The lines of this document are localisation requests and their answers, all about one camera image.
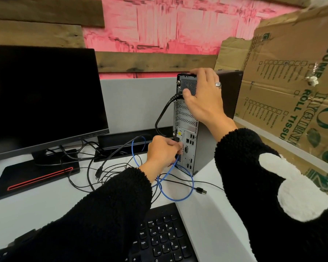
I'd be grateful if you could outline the grey desk partition panel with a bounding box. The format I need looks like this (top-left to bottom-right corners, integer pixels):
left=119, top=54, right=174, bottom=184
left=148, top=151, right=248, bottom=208
left=99, top=77, right=179, bottom=135

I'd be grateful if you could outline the black desktop computer tower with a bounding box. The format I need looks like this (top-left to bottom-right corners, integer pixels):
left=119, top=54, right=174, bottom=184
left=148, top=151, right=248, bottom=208
left=173, top=70, right=244, bottom=176

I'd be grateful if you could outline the thin black monitor cable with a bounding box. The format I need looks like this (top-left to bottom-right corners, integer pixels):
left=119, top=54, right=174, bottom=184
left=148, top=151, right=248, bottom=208
left=34, top=139, right=104, bottom=194

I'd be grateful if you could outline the black monitor stand red stripe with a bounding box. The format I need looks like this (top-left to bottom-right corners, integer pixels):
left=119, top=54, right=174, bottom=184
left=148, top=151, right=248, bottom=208
left=0, top=148, right=81, bottom=202

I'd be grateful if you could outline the person's left forearm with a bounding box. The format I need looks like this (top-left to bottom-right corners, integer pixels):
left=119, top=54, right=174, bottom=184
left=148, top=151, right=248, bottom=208
left=5, top=164, right=153, bottom=262

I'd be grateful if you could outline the black cable with thick connector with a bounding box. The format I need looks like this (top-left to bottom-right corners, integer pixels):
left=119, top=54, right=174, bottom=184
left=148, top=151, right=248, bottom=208
left=95, top=134, right=148, bottom=180

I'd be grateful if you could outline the dark wooden wall plank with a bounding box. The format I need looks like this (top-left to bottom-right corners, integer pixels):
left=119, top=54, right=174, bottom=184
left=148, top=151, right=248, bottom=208
left=95, top=51, right=218, bottom=73
left=0, top=19, right=86, bottom=48
left=0, top=0, right=105, bottom=28

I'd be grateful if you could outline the black cable tray box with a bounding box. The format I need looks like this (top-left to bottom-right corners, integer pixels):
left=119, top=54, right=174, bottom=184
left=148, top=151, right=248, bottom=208
left=94, top=126, right=178, bottom=163

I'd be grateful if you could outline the person's left hand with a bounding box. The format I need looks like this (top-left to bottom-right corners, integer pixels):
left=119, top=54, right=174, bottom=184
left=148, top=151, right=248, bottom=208
left=142, top=135, right=184, bottom=176

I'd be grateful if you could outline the black power cable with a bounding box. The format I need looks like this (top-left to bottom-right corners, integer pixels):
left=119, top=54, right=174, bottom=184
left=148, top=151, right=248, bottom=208
left=155, top=92, right=184, bottom=137

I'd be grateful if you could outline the thin black cable flat plug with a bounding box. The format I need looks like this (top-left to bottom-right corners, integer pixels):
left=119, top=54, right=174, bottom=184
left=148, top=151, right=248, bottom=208
left=158, top=178, right=208, bottom=196

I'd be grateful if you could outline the black computer monitor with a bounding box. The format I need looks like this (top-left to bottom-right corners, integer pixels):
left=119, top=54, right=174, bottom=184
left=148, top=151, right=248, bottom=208
left=0, top=45, right=110, bottom=163

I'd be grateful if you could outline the blue network cable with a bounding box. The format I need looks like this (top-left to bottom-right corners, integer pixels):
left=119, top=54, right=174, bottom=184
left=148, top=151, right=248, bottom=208
left=131, top=136, right=195, bottom=202

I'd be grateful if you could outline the grey partition rail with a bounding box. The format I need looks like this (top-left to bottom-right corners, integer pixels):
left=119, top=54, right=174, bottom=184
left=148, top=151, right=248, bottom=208
left=233, top=116, right=328, bottom=180

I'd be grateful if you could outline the printed brown cardboard sheet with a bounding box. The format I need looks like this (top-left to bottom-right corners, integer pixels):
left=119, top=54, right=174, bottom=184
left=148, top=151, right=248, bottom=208
left=214, top=2, right=328, bottom=203

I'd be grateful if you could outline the person's right forearm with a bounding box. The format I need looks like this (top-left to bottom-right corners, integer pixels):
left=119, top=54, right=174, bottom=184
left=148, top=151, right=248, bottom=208
left=204, top=114, right=328, bottom=262

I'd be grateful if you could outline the black keyboard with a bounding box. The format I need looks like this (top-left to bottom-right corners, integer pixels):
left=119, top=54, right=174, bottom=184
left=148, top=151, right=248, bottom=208
left=0, top=202, right=199, bottom=262

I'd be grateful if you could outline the person's right hand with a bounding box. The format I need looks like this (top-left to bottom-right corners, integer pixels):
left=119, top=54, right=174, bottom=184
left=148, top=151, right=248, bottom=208
left=182, top=68, right=229, bottom=125

